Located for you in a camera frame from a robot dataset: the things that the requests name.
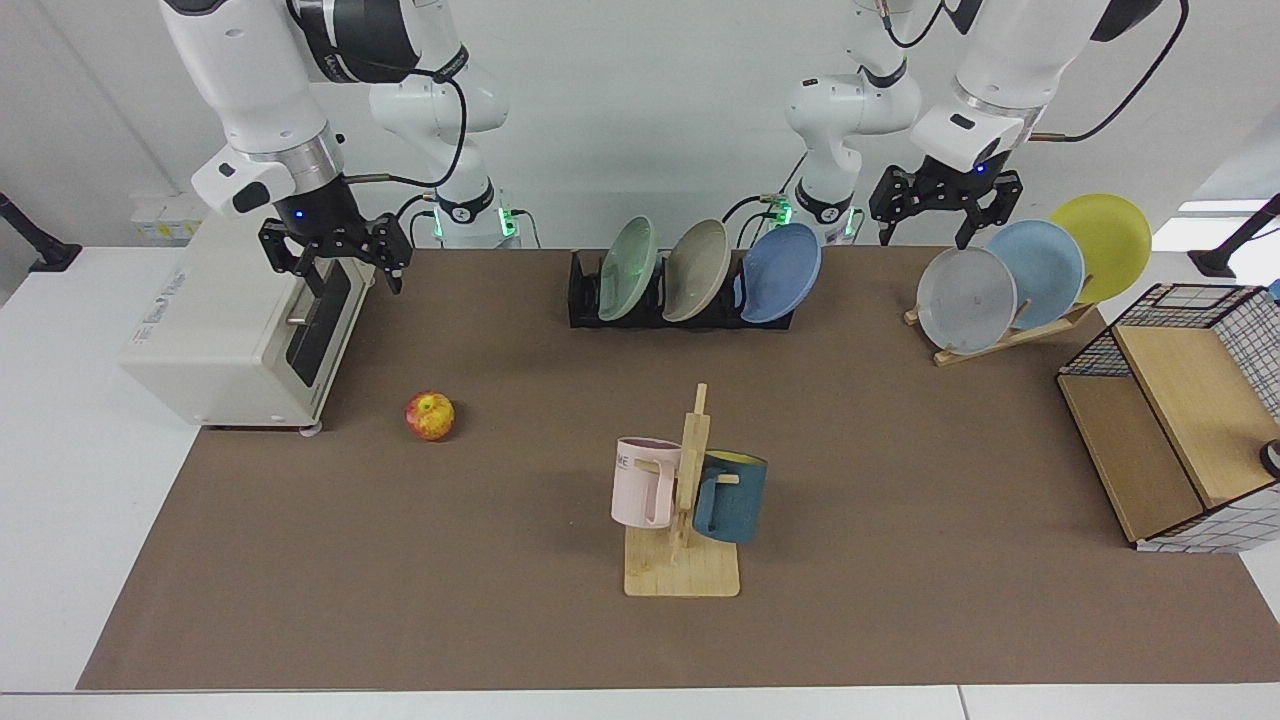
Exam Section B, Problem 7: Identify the red yellow apple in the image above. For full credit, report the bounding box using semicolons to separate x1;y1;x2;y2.
405;391;456;442

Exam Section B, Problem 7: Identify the grey plate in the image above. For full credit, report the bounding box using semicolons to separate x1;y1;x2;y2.
916;246;1018;356

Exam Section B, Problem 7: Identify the light blue plate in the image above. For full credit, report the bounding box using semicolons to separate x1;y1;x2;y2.
985;219;1086;331

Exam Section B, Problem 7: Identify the wooden plate stand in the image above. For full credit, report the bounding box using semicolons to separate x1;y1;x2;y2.
903;275;1101;367

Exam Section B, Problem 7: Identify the yellow plate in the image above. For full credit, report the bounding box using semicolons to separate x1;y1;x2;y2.
1048;193;1153;305

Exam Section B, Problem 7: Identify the black dish rack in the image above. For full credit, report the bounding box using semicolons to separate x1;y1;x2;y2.
568;250;796;331

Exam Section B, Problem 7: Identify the beige plate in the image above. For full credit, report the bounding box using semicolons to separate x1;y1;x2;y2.
662;218;732;323

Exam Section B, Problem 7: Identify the pale green plate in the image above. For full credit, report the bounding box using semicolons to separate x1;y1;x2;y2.
597;216;661;322

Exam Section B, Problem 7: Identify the pale toaster oven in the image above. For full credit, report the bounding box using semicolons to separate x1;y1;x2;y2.
118;215;379;433

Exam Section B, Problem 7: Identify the white socket box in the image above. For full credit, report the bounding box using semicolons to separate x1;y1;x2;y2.
130;192;216;246

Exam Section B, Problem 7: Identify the black stand foot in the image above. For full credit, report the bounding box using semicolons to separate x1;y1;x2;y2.
0;192;83;273
1187;195;1280;279

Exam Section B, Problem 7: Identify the brown table cloth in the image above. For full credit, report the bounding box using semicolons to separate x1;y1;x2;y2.
76;246;1280;691

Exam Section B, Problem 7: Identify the dark blue cup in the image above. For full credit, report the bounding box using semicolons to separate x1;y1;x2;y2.
691;451;769;545

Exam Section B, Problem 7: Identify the pink cup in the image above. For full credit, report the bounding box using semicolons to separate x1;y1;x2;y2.
611;437;683;529

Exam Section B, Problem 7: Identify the wooden cup stand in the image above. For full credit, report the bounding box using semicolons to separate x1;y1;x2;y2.
624;383;742;598

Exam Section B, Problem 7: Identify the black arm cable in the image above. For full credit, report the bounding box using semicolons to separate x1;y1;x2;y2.
1028;0;1191;144
320;55;469;191

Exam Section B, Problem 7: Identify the wire basket with wooden floor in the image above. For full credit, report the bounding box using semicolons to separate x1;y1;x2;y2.
1057;283;1280;554

